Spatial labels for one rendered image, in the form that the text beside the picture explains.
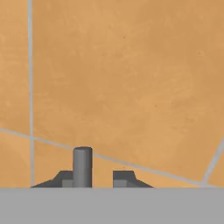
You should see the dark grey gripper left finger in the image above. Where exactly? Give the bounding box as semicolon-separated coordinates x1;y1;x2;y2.
30;170;74;189

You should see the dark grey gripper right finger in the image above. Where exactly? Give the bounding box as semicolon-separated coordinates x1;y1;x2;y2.
112;170;155;189

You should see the grey cylinder post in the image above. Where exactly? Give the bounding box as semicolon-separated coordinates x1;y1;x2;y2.
73;146;94;189

